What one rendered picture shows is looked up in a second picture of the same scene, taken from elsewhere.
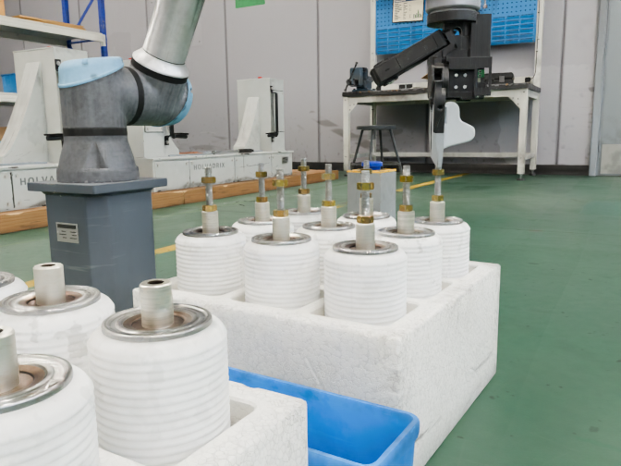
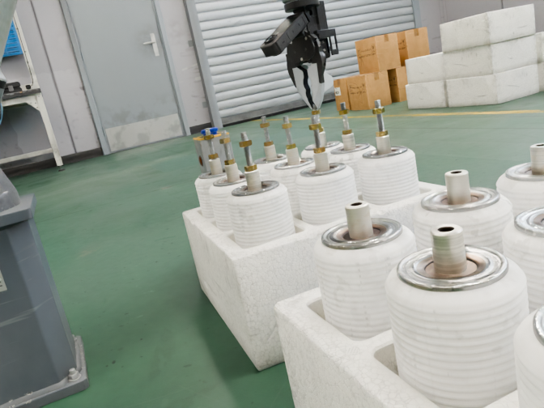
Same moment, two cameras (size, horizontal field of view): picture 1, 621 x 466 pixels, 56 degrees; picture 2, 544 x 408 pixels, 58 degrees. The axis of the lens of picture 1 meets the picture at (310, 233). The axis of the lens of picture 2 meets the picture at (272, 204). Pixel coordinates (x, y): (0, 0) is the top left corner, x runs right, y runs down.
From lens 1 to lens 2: 0.76 m
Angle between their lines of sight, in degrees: 49
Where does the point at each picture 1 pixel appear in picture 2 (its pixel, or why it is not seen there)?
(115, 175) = (14, 197)
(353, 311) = (411, 189)
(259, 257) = (338, 181)
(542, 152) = (61, 145)
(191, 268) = (274, 218)
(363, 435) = not seen: hidden behind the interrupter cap
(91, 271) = (36, 313)
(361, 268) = (410, 159)
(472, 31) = (318, 12)
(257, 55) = not seen: outside the picture
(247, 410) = not seen: hidden behind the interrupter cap
